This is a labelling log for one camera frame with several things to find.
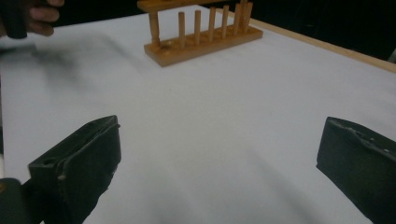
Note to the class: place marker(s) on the wooden test tube rack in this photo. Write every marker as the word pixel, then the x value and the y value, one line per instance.
pixel 202 46

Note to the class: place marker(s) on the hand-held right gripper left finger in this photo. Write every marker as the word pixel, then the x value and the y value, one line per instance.
pixel 84 168

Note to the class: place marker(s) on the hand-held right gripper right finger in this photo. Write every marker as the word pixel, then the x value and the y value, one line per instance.
pixel 361 168

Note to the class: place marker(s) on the white table mat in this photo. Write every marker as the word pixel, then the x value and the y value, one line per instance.
pixel 218 109

